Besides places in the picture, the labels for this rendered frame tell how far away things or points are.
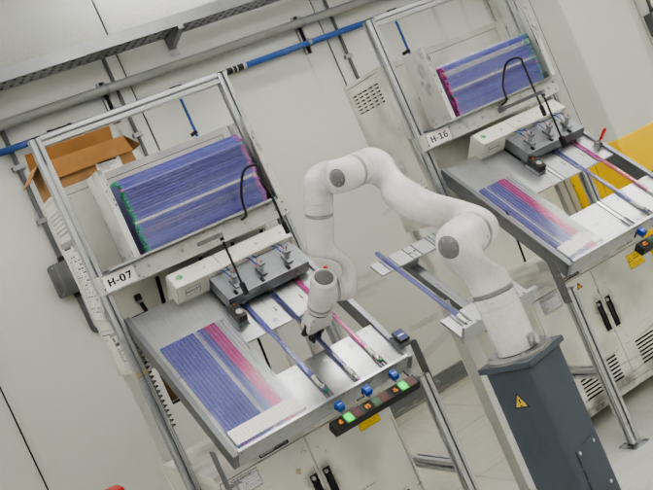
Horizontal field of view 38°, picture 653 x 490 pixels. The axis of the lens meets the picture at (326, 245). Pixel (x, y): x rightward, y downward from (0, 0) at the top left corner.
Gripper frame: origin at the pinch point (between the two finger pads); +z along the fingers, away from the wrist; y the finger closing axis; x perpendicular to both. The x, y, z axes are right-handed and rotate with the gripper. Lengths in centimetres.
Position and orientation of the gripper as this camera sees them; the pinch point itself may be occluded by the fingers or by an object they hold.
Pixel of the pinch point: (315, 335)
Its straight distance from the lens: 321.4
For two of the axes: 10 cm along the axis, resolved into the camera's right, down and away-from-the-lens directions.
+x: 5.8, 6.5, -4.9
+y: -8.1, 3.9, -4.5
